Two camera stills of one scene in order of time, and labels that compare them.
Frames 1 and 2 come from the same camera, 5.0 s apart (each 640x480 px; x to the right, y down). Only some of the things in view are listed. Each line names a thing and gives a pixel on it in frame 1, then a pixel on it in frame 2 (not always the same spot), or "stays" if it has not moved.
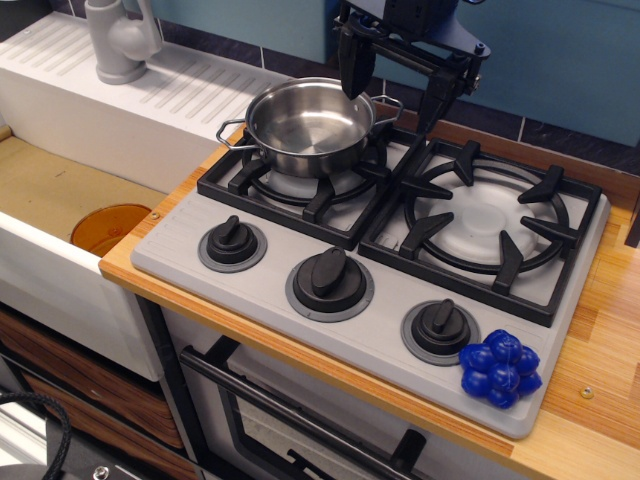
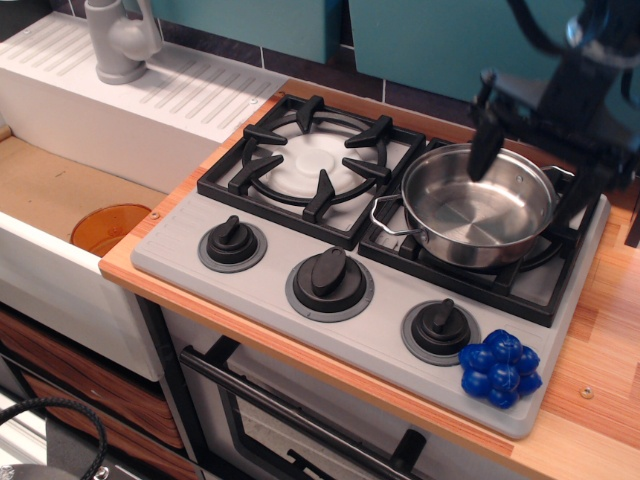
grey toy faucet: [122, 44] stays
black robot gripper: [432, 36] → [585, 112]
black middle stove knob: [329, 286] stays
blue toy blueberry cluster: [500, 369] stays
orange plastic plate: [102, 227] stays
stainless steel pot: [308, 127] → [469, 224]
